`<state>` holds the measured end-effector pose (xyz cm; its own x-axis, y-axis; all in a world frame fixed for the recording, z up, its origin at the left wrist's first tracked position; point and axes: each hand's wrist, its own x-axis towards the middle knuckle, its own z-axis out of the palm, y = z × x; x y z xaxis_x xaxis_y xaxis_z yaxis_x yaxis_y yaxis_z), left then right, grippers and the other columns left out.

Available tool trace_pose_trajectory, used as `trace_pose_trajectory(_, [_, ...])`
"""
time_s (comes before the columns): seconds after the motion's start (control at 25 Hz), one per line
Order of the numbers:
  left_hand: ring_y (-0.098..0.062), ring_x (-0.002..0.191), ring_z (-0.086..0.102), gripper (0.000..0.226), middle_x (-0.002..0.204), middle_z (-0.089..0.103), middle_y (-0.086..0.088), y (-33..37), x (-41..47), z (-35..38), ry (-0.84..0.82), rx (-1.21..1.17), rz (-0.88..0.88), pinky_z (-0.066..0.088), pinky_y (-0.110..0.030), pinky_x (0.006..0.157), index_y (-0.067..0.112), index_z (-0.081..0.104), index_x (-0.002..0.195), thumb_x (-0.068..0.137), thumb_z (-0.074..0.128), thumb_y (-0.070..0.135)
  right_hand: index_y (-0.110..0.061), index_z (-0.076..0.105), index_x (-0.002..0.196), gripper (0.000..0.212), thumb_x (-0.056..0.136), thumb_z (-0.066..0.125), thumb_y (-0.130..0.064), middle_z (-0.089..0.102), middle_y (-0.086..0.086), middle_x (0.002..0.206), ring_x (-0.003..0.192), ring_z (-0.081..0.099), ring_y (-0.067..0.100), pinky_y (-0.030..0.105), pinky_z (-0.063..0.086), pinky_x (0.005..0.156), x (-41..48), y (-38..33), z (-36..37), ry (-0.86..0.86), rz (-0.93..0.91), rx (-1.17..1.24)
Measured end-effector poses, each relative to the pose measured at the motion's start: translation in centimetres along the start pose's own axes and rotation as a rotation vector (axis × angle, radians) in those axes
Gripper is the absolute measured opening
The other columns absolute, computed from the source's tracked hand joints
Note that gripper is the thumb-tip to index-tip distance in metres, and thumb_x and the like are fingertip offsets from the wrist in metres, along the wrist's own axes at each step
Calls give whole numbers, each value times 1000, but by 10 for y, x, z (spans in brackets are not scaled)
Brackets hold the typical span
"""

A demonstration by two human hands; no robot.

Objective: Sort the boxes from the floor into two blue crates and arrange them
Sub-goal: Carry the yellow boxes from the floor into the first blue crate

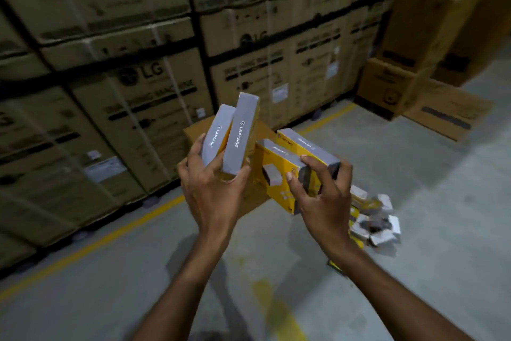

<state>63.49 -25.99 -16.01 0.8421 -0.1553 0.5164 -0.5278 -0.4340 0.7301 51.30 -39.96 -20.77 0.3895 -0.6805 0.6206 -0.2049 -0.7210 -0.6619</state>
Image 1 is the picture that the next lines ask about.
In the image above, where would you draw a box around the person's left hand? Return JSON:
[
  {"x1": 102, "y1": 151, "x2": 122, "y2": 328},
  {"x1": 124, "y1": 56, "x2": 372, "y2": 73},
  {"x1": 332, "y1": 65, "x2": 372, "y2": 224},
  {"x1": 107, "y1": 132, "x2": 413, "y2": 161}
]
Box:
[{"x1": 177, "y1": 132, "x2": 252, "y2": 236}]

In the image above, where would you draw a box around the person's right hand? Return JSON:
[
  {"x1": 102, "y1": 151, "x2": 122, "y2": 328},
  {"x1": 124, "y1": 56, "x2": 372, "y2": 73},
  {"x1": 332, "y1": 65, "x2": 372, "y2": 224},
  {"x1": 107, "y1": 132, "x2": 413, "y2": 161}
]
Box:
[{"x1": 285, "y1": 154, "x2": 355, "y2": 252}]

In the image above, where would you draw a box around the pile of small product boxes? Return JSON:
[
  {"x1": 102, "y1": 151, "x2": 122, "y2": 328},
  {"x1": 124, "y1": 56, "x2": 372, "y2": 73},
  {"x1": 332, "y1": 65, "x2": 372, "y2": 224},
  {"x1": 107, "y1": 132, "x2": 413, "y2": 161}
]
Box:
[{"x1": 347, "y1": 185, "x2": 402, "y2": 249}]

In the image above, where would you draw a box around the person's right forearm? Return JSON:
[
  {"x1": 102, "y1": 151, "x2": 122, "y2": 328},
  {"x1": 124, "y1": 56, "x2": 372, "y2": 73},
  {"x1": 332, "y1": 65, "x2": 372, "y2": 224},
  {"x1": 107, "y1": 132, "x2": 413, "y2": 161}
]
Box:
[{"x1": 325, "y1": 239, "x2": 468, "y2": 341}]

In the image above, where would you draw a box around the person's left forearm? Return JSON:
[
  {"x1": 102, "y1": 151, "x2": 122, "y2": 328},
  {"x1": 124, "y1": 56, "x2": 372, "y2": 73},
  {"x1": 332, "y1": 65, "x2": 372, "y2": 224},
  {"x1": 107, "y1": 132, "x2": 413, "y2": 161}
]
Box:
[{"x1": 134, "y1": 229, "x2": 234, "y2": 341}]

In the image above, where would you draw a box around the brown cardboard box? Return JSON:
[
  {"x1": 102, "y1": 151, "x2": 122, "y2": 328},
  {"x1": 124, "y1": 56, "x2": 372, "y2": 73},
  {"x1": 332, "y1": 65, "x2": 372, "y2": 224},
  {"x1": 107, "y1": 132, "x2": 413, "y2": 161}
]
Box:
[{"x1": 183, "y1": 115, "x2": 280, "y2": 219}]

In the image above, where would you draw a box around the cardboard box round logo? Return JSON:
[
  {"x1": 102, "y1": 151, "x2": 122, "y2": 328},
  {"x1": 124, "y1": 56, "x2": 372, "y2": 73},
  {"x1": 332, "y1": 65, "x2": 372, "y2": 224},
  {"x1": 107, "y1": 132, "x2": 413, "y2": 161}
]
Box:
[{"x1": 356, "y1": 56, "x2": 436, "y2": 120}]

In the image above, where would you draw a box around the flattened cardboard sheet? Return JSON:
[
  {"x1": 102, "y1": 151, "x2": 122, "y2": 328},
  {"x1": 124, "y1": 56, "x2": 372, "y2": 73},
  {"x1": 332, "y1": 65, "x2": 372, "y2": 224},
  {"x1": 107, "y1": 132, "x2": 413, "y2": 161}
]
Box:
[{"x1": 403, "y1": 78, "x2": 494, "y2": 142}]

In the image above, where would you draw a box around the tall open cardboard carton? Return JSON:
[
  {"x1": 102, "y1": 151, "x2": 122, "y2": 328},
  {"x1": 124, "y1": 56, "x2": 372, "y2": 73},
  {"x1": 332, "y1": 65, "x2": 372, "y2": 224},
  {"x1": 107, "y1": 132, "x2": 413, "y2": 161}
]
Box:
[{"x1": 378, "y1": 0, "x2": 486, "y2": 74}]

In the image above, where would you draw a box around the stack of large cardboard cartons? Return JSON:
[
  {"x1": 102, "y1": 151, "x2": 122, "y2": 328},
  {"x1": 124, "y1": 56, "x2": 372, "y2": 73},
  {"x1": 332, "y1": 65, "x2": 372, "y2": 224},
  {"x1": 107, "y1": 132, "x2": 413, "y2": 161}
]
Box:
[{"x1": 0, "y1": 0, "x2": 476, "y2": 273}]

